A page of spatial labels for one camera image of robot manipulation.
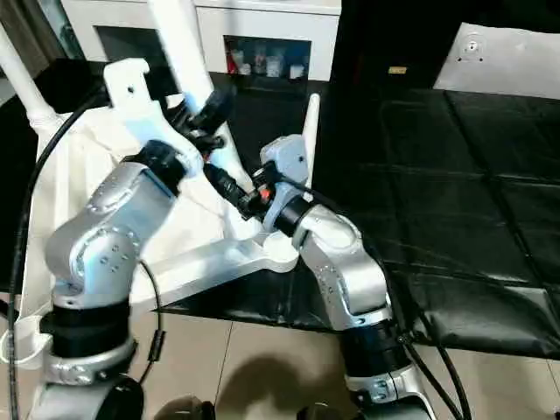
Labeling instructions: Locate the white plastic table leg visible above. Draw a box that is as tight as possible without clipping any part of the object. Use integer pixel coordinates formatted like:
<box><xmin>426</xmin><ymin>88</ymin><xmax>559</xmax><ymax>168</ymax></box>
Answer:
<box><xmin>0</xmin><ymin>25</ymin><xmax>60</xmax><ymax>128</ymax></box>
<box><xmin>299</xmin><ymin>93</ymin><xmax>323</xmax><ymax>192</ymax></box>
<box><xmin>146</xmin><ymin>0</ymin><xmax>253</xmax><ymax>192</ymax></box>

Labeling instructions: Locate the white plastic table top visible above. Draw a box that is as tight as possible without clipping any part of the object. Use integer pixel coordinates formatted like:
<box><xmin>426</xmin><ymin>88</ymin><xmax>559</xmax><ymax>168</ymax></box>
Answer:
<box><xmin>0</xmin><ymin>94</ymin><xmax>303</xmax><ymax>367</ymax></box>

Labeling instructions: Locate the white sideboard with glass doors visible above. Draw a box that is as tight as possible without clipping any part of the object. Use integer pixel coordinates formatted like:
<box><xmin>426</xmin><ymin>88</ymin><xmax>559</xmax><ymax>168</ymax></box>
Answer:
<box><xmin>59</xmin><ymin>0</ymin><xmax>342</xmax><ymax>82</ymax></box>

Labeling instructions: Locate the grey brown curtain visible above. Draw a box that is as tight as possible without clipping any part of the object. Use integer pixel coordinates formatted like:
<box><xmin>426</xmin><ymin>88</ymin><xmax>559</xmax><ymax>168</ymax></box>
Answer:
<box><xmin>0</xmin><ymin>0</ymin><xmax>67</xmax><ymax>75</ymax></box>

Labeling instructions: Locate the black cabinet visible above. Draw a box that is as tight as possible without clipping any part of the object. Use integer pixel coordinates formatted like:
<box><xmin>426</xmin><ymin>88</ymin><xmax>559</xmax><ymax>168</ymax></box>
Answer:
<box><xmin>327</xmin><ymin>0</ymin><xmax>560</xmax><ymax>91</ymax></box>

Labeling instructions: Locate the black quilted mat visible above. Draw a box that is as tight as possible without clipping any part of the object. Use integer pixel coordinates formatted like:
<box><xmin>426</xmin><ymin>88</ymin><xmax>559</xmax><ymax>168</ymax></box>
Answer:
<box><xmin>0</xmin><ymin>56</ymin><xmax>560</xmax><ymax>360</ymax></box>

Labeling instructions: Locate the pale panel with holes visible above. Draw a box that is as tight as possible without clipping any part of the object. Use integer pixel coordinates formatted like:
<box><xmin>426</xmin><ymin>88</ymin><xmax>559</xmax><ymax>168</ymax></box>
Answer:
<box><xmin>432</xmin><ymin>21</ymin><xmax>560</xmax><ymax>101</ymax></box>

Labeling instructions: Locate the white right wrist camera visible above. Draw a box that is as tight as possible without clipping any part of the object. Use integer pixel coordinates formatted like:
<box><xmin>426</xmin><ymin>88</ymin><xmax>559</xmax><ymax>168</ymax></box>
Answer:
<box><xmin>259</xmin><ymin>135</ymin><xmax>317</xmax><ymax>233</ymax></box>

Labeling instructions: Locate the black left camera cable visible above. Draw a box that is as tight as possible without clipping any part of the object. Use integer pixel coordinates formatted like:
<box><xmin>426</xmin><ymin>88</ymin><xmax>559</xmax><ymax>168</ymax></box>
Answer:
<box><xmin>6</xmin><ymin>85</ymin><xmax>167</xmax><ymax>420</ymax></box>

